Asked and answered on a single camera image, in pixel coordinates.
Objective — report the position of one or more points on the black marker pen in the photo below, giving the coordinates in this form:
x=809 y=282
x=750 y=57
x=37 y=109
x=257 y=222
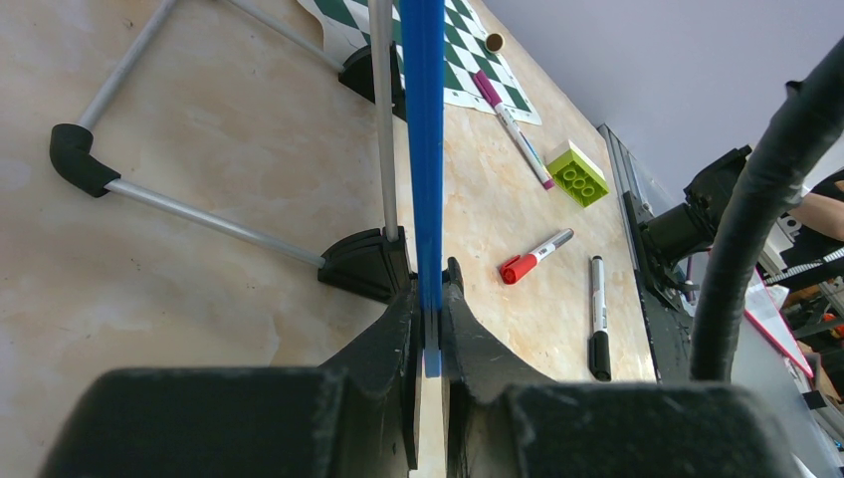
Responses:
x=598 y=359

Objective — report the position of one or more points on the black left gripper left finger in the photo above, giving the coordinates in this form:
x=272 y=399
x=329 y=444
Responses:
x=354 y=415

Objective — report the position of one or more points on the green white chessboard mat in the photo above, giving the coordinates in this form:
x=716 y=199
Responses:
x=345 y=29

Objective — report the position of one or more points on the small wooden cylinder piece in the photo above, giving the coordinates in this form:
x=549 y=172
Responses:
x=494 y=43

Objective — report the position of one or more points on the lime green toy brick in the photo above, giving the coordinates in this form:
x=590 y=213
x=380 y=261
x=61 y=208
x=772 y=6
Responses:
x=576 y=174

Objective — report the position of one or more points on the red marker pen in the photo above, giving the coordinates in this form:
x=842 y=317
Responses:
x=519 y=266

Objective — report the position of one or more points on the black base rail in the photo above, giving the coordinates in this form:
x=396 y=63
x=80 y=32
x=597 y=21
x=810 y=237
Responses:
x=668 y=330

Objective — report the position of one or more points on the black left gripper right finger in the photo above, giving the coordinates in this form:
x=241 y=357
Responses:
x=504 y=418

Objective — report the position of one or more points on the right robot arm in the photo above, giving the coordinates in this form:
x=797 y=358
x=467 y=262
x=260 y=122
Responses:
x=688 y=228

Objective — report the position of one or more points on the purple marker pen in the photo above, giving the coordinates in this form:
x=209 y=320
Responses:
x=492 y=97

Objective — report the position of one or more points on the blue framed whiteboard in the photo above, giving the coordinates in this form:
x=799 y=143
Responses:
x=423 y=38

